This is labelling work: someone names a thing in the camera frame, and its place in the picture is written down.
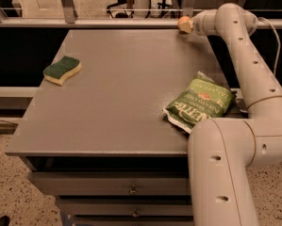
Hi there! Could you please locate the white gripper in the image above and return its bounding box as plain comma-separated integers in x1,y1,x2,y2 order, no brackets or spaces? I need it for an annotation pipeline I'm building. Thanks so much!
179,9,218,36

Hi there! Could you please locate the green jalapeno chip bag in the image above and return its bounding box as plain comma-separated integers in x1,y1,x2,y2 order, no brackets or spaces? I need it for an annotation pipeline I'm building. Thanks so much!
162,72,235,134

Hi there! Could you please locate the orange fruit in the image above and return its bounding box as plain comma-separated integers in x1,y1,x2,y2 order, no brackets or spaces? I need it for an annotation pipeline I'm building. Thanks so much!
177,16,191,28

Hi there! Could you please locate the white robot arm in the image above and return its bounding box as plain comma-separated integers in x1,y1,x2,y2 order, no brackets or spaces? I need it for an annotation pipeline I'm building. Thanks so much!
188,3,282,226

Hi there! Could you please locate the black office chair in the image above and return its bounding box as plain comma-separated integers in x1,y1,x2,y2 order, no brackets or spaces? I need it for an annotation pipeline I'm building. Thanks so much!
107,0,134,18

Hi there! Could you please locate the green and yellow sponge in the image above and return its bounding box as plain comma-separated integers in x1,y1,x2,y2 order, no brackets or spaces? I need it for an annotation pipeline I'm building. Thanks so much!
43,56,81,86

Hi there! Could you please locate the grey drawer cabinet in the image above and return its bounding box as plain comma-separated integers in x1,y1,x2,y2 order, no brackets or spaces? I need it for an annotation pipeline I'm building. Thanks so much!
6,29,224,226

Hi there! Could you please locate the top drawer metal knob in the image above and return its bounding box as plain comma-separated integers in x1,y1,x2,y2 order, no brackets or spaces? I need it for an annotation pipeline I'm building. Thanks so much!
128,186,139,196

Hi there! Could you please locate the drawer metal knob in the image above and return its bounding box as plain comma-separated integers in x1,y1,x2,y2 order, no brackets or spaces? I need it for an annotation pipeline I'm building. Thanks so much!
128,186,139,196
131,209,140,218

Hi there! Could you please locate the black shoe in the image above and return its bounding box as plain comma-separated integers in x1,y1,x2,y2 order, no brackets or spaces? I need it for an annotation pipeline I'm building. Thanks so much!
0,216,10,226

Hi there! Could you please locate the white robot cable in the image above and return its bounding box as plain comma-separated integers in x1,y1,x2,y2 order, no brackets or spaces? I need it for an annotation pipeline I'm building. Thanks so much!
257,16,282,77

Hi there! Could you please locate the metal guard rail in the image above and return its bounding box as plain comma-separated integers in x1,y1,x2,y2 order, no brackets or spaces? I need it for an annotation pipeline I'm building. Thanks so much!
0,0,282,29

